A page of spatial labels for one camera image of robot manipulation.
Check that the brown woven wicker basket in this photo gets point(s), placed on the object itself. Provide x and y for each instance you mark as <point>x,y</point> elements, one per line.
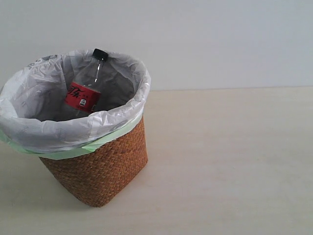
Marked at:
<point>96,178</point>

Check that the clear cola bottle red label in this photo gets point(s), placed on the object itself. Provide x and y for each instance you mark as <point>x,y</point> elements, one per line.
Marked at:
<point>85,90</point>

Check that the white and green bin liner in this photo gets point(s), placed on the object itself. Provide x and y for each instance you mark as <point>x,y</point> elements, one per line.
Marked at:
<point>31,99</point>

